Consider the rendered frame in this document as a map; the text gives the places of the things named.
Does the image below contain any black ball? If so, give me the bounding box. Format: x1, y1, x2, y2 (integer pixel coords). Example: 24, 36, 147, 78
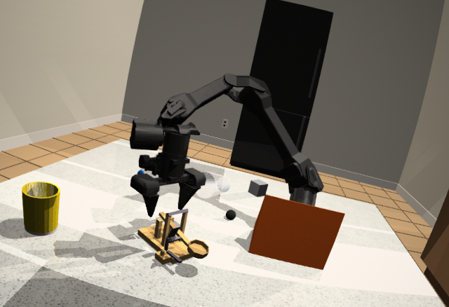
226, 210, 236, 220

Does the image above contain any yellow cup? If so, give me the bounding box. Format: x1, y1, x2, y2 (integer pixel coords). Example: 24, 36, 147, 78
22, 182, 60, 236

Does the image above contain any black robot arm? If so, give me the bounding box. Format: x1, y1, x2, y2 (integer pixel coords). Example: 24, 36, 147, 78
130, 74, 324, 206

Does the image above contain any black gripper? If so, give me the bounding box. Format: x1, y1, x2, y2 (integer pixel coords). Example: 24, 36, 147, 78
130, 150, 206, 217

